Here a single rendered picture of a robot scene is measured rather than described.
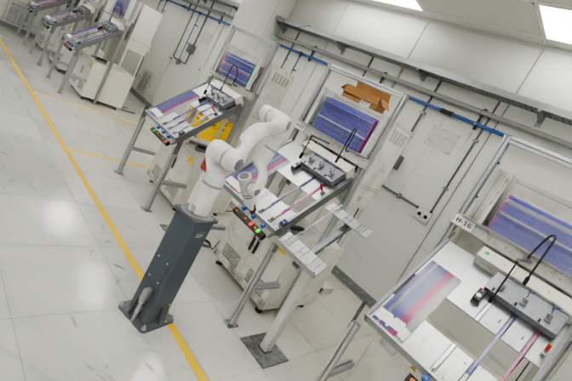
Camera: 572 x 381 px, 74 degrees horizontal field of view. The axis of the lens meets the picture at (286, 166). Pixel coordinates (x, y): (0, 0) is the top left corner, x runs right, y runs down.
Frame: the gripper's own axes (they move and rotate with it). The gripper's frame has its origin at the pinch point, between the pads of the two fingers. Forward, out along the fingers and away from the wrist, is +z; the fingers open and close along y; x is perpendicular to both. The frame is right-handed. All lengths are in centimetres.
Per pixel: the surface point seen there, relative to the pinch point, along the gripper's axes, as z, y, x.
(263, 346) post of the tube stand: 62, 49, -37
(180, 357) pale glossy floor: 24, 41, -81
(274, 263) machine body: 49, 11, 3
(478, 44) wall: -13, -15, 292
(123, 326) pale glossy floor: 9, 13, -97
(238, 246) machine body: 58, -27, -5
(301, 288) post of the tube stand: 27, 52, -4
